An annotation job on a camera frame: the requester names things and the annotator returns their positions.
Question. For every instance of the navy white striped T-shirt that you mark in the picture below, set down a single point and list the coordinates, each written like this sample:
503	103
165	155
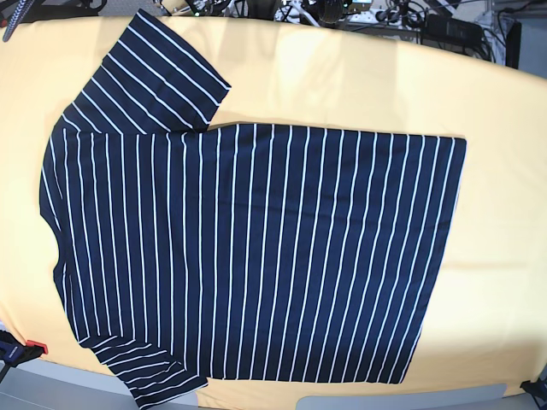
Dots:
242	252

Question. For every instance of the blue red table clamp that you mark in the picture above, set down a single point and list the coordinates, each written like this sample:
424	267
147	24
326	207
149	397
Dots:
14	353

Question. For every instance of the grey chair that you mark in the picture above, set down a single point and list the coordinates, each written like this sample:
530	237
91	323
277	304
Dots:
25	390
428	400

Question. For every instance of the black right table clamp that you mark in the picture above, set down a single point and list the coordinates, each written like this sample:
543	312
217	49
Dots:
538	391

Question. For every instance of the grey chair back right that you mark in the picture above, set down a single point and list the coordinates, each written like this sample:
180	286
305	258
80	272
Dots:
428	400

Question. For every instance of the yellow table cloth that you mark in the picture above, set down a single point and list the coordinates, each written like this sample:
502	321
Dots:
486	321

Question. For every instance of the grey chair back left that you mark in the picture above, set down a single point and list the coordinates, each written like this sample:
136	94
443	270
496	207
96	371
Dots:
25	390

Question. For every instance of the black power adapter box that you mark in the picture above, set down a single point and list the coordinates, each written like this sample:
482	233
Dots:
452	31

